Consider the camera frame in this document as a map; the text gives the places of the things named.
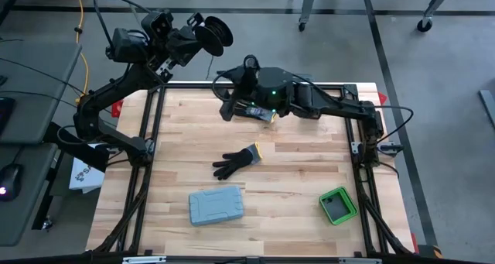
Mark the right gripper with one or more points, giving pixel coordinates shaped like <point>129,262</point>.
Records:
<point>243,88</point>

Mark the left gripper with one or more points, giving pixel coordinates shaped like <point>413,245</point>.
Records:
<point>181,43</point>

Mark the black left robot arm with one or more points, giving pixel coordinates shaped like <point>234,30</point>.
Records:
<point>112,90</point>

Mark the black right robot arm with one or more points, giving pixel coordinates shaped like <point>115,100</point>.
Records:
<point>328,103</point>

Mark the grey plastic case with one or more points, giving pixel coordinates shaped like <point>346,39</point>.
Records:
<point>216,206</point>

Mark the red triangular tag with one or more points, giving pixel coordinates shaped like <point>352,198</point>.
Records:
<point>117,109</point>
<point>382,98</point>

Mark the green square container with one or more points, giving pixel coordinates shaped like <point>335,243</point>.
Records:
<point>336,206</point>

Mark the black desk support beam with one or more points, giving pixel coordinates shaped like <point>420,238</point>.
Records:
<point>73,146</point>

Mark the white box with logo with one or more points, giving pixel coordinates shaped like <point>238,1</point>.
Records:
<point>85,179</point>

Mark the grey desk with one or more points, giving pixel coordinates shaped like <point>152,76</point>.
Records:
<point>23,217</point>
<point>35,113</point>

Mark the black computer mouse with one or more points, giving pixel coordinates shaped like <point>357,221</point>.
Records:
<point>11,179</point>

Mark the orange black corner block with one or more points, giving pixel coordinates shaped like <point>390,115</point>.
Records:
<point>429,251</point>

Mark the grey metal bar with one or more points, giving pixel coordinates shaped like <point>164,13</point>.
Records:
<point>488,109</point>

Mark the silver aluminium bracket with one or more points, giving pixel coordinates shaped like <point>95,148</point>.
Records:
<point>359,261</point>
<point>145,260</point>

